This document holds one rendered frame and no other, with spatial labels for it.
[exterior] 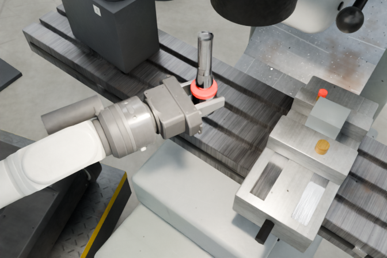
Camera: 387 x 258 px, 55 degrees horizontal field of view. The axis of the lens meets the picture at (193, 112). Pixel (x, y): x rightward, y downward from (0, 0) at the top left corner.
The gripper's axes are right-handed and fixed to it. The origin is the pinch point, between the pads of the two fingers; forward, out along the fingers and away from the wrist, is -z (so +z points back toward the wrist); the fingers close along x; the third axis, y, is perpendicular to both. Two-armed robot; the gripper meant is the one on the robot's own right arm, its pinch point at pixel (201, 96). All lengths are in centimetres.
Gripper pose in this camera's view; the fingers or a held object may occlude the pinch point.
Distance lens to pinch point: 67.2
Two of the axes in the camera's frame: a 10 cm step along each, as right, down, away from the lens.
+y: -0.1, 6.1, 7.9
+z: -8.8, 3.7, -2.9
